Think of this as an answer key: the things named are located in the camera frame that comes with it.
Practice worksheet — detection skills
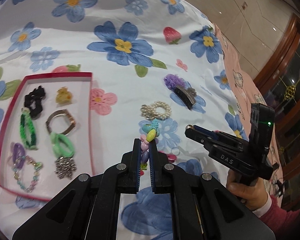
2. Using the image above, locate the silver chain bracelet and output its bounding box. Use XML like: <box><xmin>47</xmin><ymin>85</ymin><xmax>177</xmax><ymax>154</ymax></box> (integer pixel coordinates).
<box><xmin>54</xmin><ymin>155</ymin><xmax>78</xmax><ymax>180</ymax></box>

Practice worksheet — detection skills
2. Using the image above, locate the purple flower hair clip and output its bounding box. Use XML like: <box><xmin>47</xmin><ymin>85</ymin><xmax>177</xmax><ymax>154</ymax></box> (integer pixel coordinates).
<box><xmin>163</xmin><ymin>74</ymin><xmax>196</xmax><ymax>110</ymax></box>

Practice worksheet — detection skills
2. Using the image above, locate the pastel beaded bracelet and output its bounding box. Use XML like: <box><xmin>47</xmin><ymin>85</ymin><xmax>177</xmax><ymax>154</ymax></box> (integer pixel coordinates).
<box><xmin>12</xmin><ymin>155</ymin><xmax>44</xmax><ymax>194</ymax></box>

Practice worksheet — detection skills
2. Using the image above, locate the colourful chunky bead bracelet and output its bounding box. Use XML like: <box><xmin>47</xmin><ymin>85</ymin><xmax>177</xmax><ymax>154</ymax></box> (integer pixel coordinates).
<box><xmin>139</xmin><ymin>119</ymin><xmax>161</xmax><ymax>172</ymax></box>

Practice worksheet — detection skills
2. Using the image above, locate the green hair tie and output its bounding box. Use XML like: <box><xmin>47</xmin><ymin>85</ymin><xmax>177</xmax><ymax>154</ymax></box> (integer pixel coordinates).
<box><xmin>49</xmin><ymin>132</ymin><xmax>76</xmax><ymax>158</ymax></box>

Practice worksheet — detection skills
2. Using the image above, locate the white pearl scrunchie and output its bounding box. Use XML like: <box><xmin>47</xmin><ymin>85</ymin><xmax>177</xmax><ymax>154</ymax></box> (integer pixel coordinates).
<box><xmin>140</xmin><ymin>101</ymin><xmax>171</xmax><ymax>120</ymax></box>

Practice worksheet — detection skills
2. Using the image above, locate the purple white hair tie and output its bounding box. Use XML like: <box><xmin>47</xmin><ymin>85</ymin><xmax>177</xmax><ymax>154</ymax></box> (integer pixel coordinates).
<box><xmin>11</xmin><ymin>142</ymin><xmax>27</xmax><ymax>167</ymax></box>

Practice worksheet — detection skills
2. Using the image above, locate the metal wrist watch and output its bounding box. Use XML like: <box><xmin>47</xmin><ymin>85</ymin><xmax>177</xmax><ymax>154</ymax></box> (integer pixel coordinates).
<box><xmin>45</xmin><ymin>109</ymin><xmax>76</xmax><ymax>135</ymax></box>

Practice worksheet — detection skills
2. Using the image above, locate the green braided bracelet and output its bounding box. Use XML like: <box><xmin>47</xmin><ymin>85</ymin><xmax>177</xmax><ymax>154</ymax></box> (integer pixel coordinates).
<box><xmin>20</xmin><ymin>108</ymin><xmax>39</xmax><ymax>151</ymax></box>

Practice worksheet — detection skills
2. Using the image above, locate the yellow amber hair claw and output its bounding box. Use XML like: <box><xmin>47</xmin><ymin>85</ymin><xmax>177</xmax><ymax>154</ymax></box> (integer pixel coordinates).
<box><xmin>56</xmin><ymin>87</ymin><xmax>73</xmax><ymax>105</ymax></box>

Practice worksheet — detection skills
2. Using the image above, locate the black scrunchie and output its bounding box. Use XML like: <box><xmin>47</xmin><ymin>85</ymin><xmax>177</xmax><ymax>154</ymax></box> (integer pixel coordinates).
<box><xmin>24</xmin><ymin>86</ymin><xmax>46</xmax><ymax>119</ymax></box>

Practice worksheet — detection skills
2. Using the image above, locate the pink sleeve forearm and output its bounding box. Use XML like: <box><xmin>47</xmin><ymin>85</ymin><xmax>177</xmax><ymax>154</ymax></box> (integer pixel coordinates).
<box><xmin>252</xmin><ymin>193</ymin><xmax>300</xmax><ymax>235</ymax></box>

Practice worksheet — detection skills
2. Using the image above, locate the person's right hand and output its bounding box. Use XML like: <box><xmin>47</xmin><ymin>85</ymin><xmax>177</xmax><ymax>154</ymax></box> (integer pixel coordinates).
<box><xmin>226</xmin><ymin>170</ymin><xmax>268</xmax><ymax>211</ymax></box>

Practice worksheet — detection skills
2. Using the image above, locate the pink patterned blanket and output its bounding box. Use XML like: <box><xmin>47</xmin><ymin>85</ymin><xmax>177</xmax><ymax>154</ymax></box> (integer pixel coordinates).
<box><xmin>214</xmin><ymin>24</ymin><xmax>283</xmax><ymax>194</ymax></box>

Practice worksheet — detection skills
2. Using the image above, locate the red shallow cardboard box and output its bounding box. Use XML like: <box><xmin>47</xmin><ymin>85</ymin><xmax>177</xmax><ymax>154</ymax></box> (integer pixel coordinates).
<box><xmin>0</xmin><ymin>72</ymin><xmax>96</xmax><ymax>201</ymax></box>

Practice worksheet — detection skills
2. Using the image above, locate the wooden glass cabinet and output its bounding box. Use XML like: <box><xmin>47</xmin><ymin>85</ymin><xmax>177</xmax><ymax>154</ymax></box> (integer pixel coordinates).
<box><xmin>254</xmin><ymin>14</ymin><xmax>300</xmax><ymax>210</ymax></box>

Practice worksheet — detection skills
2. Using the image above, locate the floral white bed sheet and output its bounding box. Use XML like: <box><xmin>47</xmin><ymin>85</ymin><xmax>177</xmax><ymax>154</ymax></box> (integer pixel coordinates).
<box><xmin>0</xmin><ymin>0</ymin><xmax>246</xmax><ymax>238</ymax></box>

